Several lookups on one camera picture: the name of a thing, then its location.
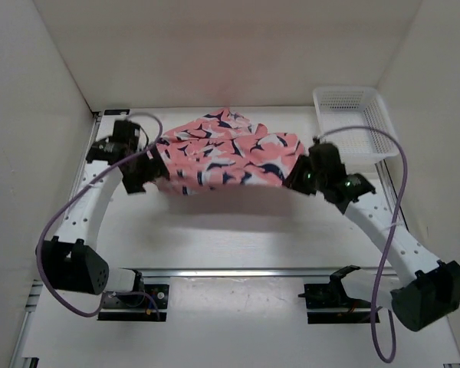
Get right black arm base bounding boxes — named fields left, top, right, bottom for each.
left=298, top=265, right=371, bottom=325

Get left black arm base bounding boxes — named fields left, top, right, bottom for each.
left=97, top=284, right=169, bottom=323

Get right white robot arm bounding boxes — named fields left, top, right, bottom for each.
left=284, top=143, right=460, bottom=332

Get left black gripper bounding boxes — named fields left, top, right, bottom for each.
left=122, top=142, right=169, bottom=195

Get white plastic mesh basket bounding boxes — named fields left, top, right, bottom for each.
left=313, top=86, right=399, bottom=166

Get pink shark print shorts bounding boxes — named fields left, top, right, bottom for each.
left=152, top=108, right=305, bottom=196

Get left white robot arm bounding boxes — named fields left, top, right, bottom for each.
left=40, top=118, right=168, bottom=307

